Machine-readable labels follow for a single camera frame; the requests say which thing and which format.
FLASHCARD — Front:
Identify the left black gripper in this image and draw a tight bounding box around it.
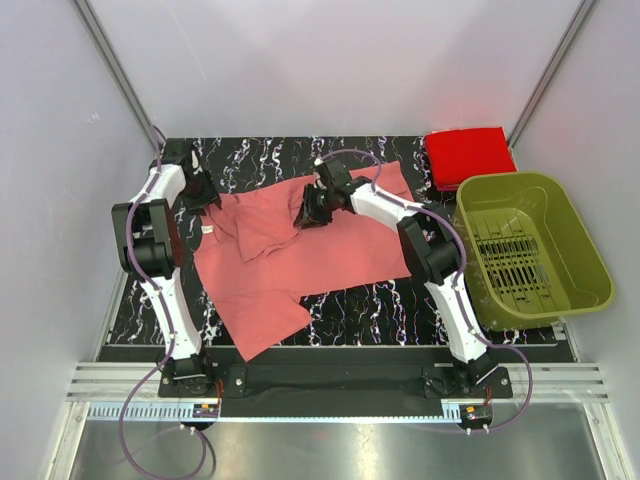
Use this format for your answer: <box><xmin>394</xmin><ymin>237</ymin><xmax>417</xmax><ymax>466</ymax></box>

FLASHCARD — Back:
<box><xmin>180</xmin><ymin>169</ymin><xmax>221</xmax><ymax>217</ymax></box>

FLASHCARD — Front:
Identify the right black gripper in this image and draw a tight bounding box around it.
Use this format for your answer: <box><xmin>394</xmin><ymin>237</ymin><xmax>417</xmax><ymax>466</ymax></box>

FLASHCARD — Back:
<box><xmin>294</xmin><ymin>184</ymin><xmax>336</xmax><ymax>230</ymax></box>

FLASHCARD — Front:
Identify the pink t shirt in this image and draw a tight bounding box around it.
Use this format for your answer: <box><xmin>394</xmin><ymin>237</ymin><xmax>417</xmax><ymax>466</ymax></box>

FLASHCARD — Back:
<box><xmin>194</xmin><ymin>177</ymin><xmax>409</xmax><ymax>361</ymax></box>

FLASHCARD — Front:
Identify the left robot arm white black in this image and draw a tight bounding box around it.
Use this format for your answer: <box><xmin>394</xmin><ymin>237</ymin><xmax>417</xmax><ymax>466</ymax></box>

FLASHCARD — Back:
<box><xmin>111</xmin><ymin>139</ymin><xmax>222</xmax><ymax>396</ymax></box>

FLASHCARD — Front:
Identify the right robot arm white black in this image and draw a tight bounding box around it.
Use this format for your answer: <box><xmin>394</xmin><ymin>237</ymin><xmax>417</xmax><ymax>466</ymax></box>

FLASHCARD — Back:
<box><xmin>294</xmin><ymin>158</ymin><xmax>497</xmax><ymax>397</ymax></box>

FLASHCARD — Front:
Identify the black marble pattern mat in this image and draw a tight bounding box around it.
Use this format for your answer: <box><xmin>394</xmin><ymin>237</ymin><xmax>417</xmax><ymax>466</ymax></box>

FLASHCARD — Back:
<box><xmin>107</xmin><ymin>135</ymin><xmax>566</xmax><ymax>347</ymax></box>

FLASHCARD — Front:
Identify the folded red t shirt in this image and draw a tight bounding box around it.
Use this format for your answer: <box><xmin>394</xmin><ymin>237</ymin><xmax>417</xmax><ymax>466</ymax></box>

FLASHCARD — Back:
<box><xmin>424</xmin><ymin>127</ymin><xmax>516</xmax><ymax>192</ymax></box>

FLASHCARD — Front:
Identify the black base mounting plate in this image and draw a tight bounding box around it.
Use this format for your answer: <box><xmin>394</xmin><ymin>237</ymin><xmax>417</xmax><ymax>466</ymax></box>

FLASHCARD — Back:
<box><xmin>159</xmin><ymin>347</ymin><xmax>512</xmax><ymax>400</ymax></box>

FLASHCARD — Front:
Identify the olive green plastic basket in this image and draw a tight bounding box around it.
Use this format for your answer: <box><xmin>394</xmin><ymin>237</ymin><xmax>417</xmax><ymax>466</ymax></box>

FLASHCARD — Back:
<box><xmin>454</xmin><ymin>172</ymin><xmax>615</xmax><ymax>331</ymax></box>

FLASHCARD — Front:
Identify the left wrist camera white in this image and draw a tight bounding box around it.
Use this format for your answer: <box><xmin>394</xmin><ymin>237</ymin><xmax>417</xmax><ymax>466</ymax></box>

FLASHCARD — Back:
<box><xmin>191</xmin><ymin>151</ymin><xmax>201</xmax><ymax>174</ymax></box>

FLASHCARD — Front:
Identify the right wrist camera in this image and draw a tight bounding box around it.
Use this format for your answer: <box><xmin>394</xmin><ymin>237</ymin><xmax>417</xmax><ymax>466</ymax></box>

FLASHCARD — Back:
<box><xmin>314</xmin><ymin>158</ymin><xmax>352</xmax><ymax>190</ymax></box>

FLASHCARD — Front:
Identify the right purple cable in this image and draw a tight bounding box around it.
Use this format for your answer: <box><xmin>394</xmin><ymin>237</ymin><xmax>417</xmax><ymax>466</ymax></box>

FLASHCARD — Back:
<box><xmin>314</xmin><ymin>148</ymin><xmax>534</xmax><ymax>435</ymax></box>

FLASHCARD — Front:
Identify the left aluminium frame post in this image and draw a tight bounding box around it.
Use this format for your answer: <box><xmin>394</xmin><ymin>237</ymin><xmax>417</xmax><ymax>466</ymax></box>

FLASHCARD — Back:
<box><xmin>70</xmin><ymin>0</ymin><xmax>157</xmax><ymax>147</ymax></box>

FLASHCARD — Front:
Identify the aluminium frame post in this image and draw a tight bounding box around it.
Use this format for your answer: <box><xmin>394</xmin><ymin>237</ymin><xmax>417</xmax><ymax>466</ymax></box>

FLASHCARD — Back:
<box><xmin>70</xmin><ymin>0</ymin><xmax>157</xmax><ymax>147</ymax></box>
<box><xmin>507</xmin><ymin>0</ymin><xmax>600</xmax><ymax>150</ymax></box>

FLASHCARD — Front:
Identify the right aluminium frame post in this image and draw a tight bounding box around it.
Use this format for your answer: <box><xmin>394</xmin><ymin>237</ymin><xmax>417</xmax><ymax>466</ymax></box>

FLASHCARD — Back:
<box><xmin>507</xmin><ymin>0</ymin><xmax>600</xmax><ymax>150</ymax></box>

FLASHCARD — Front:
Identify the white slotted cable duct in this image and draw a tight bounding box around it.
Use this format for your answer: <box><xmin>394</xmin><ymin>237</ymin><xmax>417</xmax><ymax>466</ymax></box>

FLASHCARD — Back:
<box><xmin>88</xmin><ymin>401</ymin><xmax>462</xmax><ymax>424</ymax></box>

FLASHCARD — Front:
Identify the aluminium rail profile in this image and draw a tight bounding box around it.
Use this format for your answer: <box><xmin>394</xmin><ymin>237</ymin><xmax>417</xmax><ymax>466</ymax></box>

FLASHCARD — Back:
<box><xmin>66</xmin><ymin>362</ymin><xmax>609</xmax><ymax>403</ymax></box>

